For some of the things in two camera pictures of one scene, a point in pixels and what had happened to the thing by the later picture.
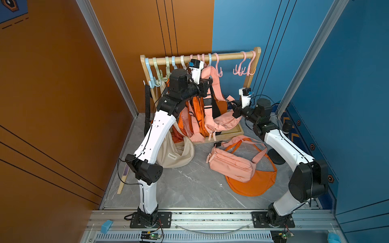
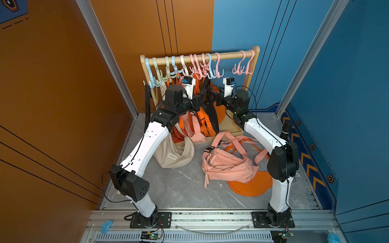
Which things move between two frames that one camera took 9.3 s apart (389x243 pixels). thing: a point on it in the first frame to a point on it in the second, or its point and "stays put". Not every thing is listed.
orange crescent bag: x=264 y=176 stays put
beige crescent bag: x=173 y=155 stays put
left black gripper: x=202 y=86 to x=195 y=102
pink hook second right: x=239 y=72 stays put
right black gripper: x=237 y=110 to x=217 y=96
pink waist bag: x=216 y=118 to x=217 y=165
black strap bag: x=148 y=96 stays put
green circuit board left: x=149 y=235 stays put
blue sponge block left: x=106 y=226 stays put
